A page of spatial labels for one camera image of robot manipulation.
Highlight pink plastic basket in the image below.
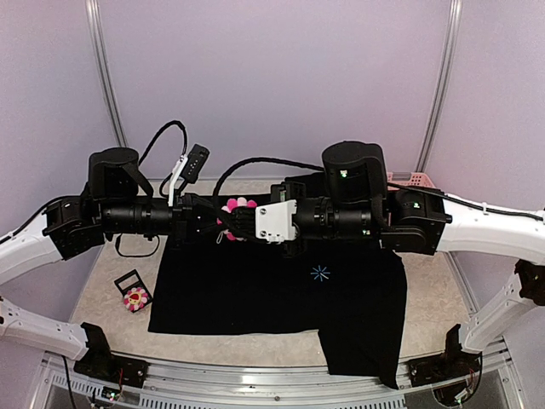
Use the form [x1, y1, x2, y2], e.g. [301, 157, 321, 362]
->
[387, 172, 435, 188]

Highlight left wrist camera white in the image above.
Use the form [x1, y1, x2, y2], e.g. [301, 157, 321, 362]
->
[168, 144, 209, 207]

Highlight right aluminium frame post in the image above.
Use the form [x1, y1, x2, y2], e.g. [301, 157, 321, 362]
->
[413, 0, 463, 173]

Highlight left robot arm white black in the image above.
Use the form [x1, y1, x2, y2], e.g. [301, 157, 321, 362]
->
[1, 147, 217, 387]

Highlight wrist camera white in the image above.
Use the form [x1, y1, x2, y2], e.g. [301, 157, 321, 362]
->
[168, 144, 209, 207]
[255, 199, 297, 244]

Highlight flower brooch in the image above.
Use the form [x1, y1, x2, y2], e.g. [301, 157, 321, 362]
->
[123, 287, 149, 312]
[216, 197, 257, 245]

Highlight front aluminium rail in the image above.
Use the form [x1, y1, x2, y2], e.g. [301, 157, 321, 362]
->
[25, 336, 523, 409]

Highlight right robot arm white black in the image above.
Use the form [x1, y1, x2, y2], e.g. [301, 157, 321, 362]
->
[213, 141, 544, 386]

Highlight left aluminium frame post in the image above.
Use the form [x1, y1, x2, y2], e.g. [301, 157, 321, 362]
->
[85, 0, 129, 147]

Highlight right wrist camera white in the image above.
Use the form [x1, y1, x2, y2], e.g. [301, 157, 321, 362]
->
[255, 199, 297, 244]

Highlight black t-shirt blue logo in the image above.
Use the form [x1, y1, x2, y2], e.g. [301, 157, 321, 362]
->
[148, 237, 407, 388]

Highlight aluminium frame post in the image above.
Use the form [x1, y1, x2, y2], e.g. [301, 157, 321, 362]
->
[85, 0, 129, 147]
[413, 0, 463, 173]

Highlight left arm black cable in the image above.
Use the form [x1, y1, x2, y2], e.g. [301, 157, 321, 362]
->
[0, 120, 189, 259]

